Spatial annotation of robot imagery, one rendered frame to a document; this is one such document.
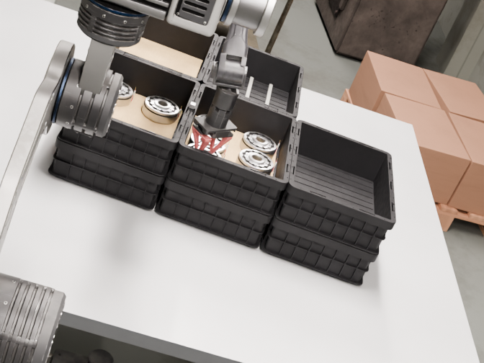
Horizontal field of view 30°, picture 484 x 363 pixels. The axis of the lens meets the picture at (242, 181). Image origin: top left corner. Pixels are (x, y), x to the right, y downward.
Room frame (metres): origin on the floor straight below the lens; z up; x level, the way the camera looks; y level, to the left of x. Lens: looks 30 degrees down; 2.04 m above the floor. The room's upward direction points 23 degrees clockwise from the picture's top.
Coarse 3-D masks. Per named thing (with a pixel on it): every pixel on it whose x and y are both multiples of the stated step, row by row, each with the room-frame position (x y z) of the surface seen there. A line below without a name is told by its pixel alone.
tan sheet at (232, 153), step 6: (240, 132) 2.39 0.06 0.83; (234, 138) 2.34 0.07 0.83; (240, 138) 2.35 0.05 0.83; (186, 144) 2.20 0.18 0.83; (228, 144) 2.29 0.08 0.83; (234, 144) 2.31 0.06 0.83; (228, 150) 2.26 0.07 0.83; (234, 150) 2.27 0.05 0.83; (240, 150) 2.29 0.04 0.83; (228, 156) 2.22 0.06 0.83; (234, 156) 2.24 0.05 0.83; (270, 174) 2.22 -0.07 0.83
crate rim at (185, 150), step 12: (204, 84) 2.39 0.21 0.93; (264, 108) 2.40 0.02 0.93; (192, 120) 2.15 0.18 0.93; (180, 144) 2.00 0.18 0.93; (288, 144) 2.24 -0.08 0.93; (192, 156) 2.00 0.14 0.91; (204, 156) 2.00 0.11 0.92; (216, 156) 2.02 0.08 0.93; (288, 156) 2.17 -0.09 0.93; (228, 168) 2.01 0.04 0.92; (240, 168) 2.01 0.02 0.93; (288, 168) 2.11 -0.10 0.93; (252, 180) 2.02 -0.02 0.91; (264, 180) 2.02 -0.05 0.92; (276, 180) 2.02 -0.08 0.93; (288, 180) 2.05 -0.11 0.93
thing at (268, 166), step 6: (246, 150) 2.24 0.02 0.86; (252, 150) 2.25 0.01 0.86; (240, 156) 2.19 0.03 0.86; (246, 156) 2.21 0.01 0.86; (264, 156) 2.25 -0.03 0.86; (246, 162) 2.17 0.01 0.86; (252, 162) 2.19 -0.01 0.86; (270, 162) 2.23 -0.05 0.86; (252, 168) 2.16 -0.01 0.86; (258, 168) 2.17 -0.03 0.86; (264, 168) 2.18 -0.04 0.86; (270, 168) 2.20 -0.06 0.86
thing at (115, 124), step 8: (128, 56) 2.37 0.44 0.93; (144, 64) 2.37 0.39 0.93; (152, 64) 2.38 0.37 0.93; (168, 72) 2.37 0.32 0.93; (192, 80) 2.39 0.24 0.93; (192, 96) 2.29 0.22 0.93; (184, 112) 2.18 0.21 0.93; (112, 120) 1.98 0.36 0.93; (120, 120) 2.00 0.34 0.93; (184, 120) 2.13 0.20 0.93; (112, 128) 1.98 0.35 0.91; (120, 128) 1.99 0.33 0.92; (128, 128) 1.99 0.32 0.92; (136, 128) 1.99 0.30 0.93; (136, 136) 1.99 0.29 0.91; (144, 136) 1.99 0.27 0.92; (152, 136) 1.99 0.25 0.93; (160, 136) 2.00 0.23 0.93; (176, 136) 2.03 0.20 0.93; (160, 144) 1.99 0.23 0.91; (168, 144) 2.00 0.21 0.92; (176, 144) 2.01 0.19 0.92
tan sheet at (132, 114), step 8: (136, 96) 2.35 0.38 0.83; (128, 104) 2.28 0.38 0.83; (136, 104) 2.30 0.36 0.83; (120, 112) 2.22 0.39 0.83; (128, 112) 2.24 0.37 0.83; (136, 112) 2.26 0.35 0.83; (128, 120) 2.20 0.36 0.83; (136, 120) 2.21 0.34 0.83; (144, 120) 2.23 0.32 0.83; (152, 120) 2.25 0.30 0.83; (176, 120) 2.31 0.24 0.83; (144, 128) 2.19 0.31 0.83; (152, 128) 2.21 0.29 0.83; (160, 128) 2.22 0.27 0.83; (168, 128) 2.24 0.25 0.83; (168, 136) 2.20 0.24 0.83
